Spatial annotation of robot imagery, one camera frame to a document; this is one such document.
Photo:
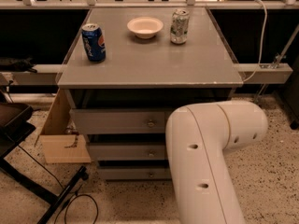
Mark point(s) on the grey bottom drawer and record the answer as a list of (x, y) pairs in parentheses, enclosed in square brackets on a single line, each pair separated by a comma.
[(133, 173)]

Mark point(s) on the grey drawer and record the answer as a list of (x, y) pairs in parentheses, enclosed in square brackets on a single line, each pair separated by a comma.
[(120, 121), (127, 152), (133, 173)]

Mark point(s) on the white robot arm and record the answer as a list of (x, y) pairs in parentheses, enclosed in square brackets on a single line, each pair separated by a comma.
[(196, 137)]

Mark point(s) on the grey drawer cabinet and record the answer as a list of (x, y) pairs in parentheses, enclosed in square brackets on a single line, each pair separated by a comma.
[(148, 73)]

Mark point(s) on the grey top drawer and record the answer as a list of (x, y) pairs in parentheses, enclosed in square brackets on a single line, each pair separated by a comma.
[(120, 121)]

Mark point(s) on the grey middle drawer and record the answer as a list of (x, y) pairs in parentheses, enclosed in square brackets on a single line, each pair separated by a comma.
[(127, 152)]

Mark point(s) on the white bowl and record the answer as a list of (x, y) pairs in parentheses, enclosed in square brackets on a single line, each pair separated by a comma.
[(145, 27)]

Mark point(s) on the blue Pepsi can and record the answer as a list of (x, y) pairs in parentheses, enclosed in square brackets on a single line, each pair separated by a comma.
[(93, 41)]

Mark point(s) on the green silver soda can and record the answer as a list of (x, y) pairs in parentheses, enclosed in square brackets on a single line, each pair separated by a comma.
[(179, 26)]

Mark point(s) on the cardboard box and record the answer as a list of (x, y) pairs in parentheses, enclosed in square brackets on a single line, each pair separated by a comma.
[(60, 140)]

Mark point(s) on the metal railing beam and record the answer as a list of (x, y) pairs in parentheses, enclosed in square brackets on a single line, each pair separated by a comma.
[(48, 74)]

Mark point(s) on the black bag on rail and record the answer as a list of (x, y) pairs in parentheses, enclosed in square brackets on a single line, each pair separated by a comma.
[(16, 65)]

